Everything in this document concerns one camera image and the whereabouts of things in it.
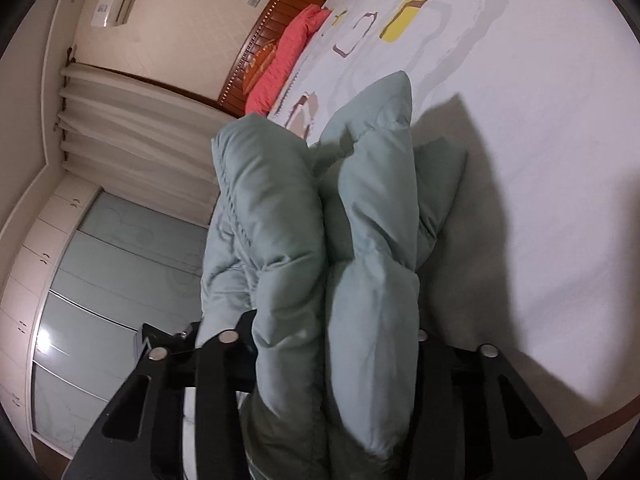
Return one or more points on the orange patterned cushion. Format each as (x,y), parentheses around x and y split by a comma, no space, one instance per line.
(261,62)

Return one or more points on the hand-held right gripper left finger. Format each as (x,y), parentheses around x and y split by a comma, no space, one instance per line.
(240,355)

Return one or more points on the red pillow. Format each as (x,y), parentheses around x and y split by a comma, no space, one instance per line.
(287,55)

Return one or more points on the wooden headboard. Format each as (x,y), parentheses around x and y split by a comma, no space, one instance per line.
(280,15)

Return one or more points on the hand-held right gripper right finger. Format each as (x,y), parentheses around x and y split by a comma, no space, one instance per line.
(430,370)

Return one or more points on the pale green quilted jacket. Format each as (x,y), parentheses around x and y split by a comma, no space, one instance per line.
(360,220)

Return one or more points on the bed with patterned sheet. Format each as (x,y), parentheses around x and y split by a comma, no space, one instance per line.
(540,135)

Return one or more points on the cream curtain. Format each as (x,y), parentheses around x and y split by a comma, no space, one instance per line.
(135,125)

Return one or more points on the wardrobe with frosted glass doors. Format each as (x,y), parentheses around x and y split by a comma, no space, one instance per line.
(100,285)

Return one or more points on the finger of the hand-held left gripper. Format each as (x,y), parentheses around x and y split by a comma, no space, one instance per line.
(165,337)

